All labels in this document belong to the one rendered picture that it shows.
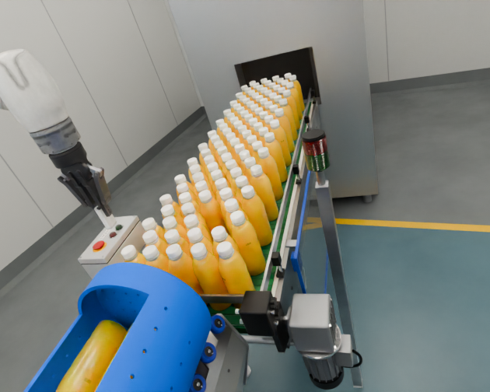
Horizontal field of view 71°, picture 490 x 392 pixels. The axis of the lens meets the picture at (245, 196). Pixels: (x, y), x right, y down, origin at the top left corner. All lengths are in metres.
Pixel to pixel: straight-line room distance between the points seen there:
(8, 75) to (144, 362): 0.59
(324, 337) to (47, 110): 0.85
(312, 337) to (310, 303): 0.09
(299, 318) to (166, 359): 0.43
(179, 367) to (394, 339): 1.43
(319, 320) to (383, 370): 0.94
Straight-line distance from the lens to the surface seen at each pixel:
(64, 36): 4.20
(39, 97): 0.82
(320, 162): 0.94
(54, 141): 0.85
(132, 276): 0.72
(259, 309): 0.84
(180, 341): 0.69
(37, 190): 3.77
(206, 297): 0.96
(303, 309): 1.00
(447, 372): 1.90
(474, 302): 2.15
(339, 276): 1.23
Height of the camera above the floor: 1.64
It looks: 31 degrees down
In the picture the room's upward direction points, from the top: 18 degrees counter-clockwise
